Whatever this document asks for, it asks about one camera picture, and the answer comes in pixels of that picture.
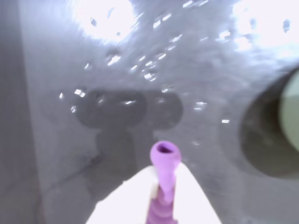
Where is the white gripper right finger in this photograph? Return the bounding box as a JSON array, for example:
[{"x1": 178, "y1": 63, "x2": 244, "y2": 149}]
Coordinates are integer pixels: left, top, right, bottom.
[{"x1": 172, "y1": 161, "x2": 221, "y2": 224}]

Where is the purple ribbed pen grip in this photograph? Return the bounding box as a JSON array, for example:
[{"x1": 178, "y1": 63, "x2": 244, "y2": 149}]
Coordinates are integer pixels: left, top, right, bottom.
[{"x1": 146, "y1": 140, "x2": 182, "y2": 224}]

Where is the black glossy table mat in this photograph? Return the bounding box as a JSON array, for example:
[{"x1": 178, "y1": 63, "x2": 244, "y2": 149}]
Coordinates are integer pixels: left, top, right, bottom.
[{"x1": 0, "y1": 0, "x2": 299, "y2": 224}]

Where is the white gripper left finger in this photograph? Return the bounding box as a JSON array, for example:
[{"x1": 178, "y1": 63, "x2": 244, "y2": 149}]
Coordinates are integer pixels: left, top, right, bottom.
[{"x1": 85, "y1": 165, "x2": 160, "y2": 224}]

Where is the stainless steel cup with handle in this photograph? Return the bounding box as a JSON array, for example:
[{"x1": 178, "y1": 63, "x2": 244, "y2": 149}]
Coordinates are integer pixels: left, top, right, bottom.
[{"x1": 279, "y1": 69, "x2": 299, "y2": 152}]

